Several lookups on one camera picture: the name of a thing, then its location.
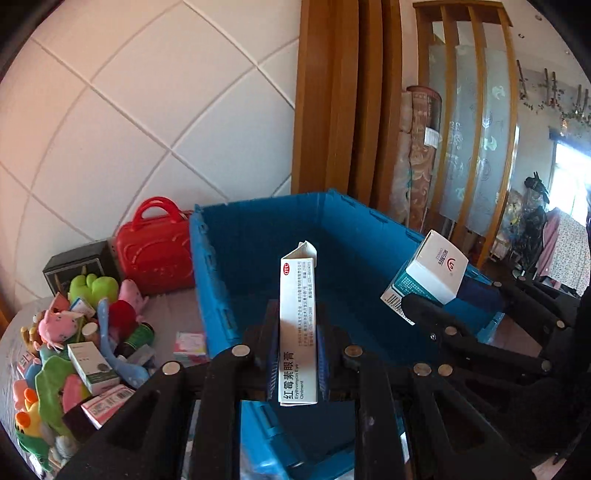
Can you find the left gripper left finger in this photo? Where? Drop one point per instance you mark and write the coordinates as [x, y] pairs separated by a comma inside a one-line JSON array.
[[184, 422]]

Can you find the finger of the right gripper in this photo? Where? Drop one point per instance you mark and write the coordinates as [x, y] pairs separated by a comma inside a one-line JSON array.
[[425, 318]]

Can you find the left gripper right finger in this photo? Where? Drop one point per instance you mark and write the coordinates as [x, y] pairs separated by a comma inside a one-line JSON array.
[[409, 425]]

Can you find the white teal medicine box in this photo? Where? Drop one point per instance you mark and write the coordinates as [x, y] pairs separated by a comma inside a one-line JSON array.
[[435, 271]]

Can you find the pastel tissue pack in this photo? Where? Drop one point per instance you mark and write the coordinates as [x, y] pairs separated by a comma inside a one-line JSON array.
[[190, 349]]

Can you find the white eye ointment box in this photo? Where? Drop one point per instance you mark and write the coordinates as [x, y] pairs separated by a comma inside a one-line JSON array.
[[298, 366]]

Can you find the red white medicine box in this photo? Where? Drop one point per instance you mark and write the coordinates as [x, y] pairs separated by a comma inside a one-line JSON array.
[[101, 408]]

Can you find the white green medicine box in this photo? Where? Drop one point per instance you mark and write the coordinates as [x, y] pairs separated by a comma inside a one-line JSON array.
[[93, 369]]

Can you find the pink wipes pack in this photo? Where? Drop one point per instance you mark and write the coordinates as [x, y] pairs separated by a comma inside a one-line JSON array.
[[74, 392]]

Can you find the green bottle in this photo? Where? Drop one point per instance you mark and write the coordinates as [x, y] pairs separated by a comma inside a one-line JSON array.
[[143, 335]]

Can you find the green cloth bib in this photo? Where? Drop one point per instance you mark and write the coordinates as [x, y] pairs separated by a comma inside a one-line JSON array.
[[48, 382]]

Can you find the green frog duck plush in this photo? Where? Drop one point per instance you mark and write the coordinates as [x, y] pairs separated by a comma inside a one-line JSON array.
[[34, 433]]

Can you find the white tablecloth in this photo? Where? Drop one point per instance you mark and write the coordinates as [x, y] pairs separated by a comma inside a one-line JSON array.
[[168, 315]]

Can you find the pink pig plush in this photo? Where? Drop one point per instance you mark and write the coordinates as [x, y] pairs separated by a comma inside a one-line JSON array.
[[58, 323]]

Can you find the green plush toy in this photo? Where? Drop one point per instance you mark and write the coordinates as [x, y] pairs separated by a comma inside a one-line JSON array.
[[92, 289]]

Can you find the red toy suitcase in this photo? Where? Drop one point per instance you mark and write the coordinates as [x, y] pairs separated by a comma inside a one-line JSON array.
[[153, 249]]

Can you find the black framed box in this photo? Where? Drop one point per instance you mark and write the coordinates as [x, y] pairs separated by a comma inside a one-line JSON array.
[[94, 258]]

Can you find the rolled carpet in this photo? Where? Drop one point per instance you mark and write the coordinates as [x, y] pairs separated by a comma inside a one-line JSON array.
[[419, 139]]

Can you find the blue plastic crate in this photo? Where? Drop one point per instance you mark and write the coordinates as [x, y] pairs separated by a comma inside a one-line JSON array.
[[236, 253]]

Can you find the wooden glass partition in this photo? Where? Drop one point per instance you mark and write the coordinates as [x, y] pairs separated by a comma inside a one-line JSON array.
[[467, 55]]

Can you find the wooden door frame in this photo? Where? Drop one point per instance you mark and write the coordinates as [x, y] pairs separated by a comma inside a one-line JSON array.
[[348, 101]]

